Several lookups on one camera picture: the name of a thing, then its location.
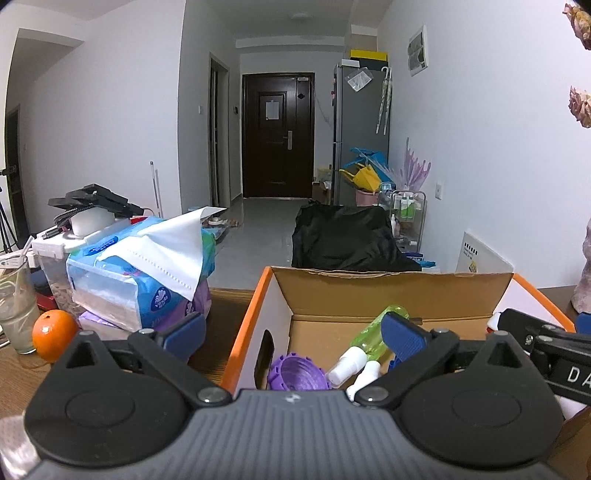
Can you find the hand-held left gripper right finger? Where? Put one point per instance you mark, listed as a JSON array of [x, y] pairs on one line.
[[405, 337]]

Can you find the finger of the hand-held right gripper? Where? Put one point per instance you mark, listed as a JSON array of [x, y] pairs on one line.
[[540, 332]]

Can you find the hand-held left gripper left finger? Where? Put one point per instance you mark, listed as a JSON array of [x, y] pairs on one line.
[[187, 337]]

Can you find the green spray bottle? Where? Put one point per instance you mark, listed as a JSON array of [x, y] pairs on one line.
[[367, 342]]

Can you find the printed cardboard box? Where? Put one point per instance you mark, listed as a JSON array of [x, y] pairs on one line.
[[392, 290]]

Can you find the white spray bottle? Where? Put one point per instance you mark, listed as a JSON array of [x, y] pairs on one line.
[[367, 371]]

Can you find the purple bottle cap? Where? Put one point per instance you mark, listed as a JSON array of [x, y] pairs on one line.
[[295, 371]]

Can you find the purple tissue pack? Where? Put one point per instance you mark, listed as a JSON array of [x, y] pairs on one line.
[[201, 300]]

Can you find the pink ceramic vase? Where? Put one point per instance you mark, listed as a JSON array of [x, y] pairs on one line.
[[582, 272]]

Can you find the blue packets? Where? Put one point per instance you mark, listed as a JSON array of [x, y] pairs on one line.
[[422, 261]]

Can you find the blue tissue pack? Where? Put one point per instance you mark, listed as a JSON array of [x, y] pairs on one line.
[[115, 286]]

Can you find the white flat carton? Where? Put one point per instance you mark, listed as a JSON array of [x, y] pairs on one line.
[[482, 256]]

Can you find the black jacket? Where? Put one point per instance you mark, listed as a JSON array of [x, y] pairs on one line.
[[346, 240]]

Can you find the pet bowl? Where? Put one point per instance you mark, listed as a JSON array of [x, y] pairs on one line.
[[214, 226]]

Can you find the small trolley with bottles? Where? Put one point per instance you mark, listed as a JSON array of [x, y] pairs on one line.
[[408, 207]]

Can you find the orange fruit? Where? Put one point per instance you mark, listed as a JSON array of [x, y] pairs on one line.
[[53, 334]]

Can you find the pink bucket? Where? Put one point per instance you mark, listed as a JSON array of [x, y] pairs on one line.
[[367, 197]]

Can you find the clear plastic food container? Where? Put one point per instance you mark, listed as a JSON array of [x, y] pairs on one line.
[[55, 277]]

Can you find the red container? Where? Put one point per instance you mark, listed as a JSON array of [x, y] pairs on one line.
[[46, 300]]

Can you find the white round jar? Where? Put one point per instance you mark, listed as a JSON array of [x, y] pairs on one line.
[[90, 224]]

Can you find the white mop stick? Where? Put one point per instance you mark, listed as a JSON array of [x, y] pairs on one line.
[[156, 189]]

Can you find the yellow bag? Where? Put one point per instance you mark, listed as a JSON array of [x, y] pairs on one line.
[[362, 180]]

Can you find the black folding stand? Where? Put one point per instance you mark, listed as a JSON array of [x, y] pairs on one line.
[[97, 196]]

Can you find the drinking glass with straw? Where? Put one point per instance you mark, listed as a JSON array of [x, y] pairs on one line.
[[18, 314]]

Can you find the purple plastic hangers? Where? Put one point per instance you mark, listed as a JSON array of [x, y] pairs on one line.
[[413, 166]]

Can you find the brown floor carton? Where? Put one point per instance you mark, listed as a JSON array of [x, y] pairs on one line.
[[322, 184]]

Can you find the blue plastic bag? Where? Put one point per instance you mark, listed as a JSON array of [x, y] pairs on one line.
[[371, 157]]

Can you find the white power strip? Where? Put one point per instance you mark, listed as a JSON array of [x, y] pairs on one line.
[[14, 258]]

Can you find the dark entrance door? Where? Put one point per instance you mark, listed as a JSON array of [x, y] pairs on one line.
[[277, 152]]

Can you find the grey refrigerator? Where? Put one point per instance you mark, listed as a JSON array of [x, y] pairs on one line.
[[358, 120]]

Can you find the dried pink roses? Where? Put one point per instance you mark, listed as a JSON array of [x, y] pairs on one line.
[[581, 104]]

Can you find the white hanging umbrella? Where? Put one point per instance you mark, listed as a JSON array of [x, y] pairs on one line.
[[383, 101]]

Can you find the yellow and black box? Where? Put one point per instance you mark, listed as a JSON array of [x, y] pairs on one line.
[[369, 55]]

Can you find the white wall socket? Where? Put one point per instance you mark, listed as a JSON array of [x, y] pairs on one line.
[[439, 190]]

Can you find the side door frame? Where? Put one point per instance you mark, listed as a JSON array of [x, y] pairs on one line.
[[217, 134]]

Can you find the wall electric panel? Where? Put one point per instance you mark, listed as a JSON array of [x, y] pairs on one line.
[[418, 50]]

